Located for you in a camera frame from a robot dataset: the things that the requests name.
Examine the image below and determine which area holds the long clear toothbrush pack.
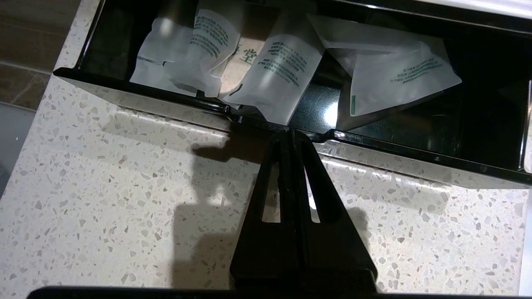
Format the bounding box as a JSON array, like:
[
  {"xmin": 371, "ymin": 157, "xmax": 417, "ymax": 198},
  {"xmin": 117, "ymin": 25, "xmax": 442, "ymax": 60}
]
[
  {"xmin": 223, "ymin": 23, "xmax": 325, "ymax": 126},
  {"xmin": 165, "ymin": 7, "xmax": 242, "ymax": 98}
]

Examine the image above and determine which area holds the beige comb packet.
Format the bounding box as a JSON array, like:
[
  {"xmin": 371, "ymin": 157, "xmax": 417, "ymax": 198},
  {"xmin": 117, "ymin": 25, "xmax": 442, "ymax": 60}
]
[{"xmin": 217, "ymin": 37, "xmax": 267, "ymax": 97}]

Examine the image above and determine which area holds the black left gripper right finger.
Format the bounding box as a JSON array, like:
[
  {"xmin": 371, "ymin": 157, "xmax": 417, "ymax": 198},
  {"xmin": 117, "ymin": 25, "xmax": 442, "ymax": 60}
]
[{"xmin": 289, "ymin": 130, "xmax": 379, "ymax": 291}]

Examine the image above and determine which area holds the white ceramic toilet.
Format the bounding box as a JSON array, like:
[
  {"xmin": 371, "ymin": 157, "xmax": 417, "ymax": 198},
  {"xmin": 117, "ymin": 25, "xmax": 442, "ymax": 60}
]
[{"xmin": 0, "ymin": 102, "xmax": 37, "ymax": 198}]

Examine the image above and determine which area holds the green label tube packet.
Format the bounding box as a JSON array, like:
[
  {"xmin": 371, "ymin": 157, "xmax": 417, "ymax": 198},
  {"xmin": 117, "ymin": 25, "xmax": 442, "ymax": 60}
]
[{"xmin": 130, "ymin": 17, "xmax": 198, "ymax": 97}]

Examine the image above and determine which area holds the red item frosted pouch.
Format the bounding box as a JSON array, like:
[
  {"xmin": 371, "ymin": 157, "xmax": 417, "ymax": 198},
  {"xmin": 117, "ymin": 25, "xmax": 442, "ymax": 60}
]
[{"xmin": 307, "ymin": 14, "xmax": 451, "ymax": 132}]

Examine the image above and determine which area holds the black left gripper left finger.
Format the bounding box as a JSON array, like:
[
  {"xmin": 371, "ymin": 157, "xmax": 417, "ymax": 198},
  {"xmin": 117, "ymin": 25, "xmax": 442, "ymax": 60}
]
[{"xmin": 229, "ymin": 132, "xmax": 296, "ymax": 291}]

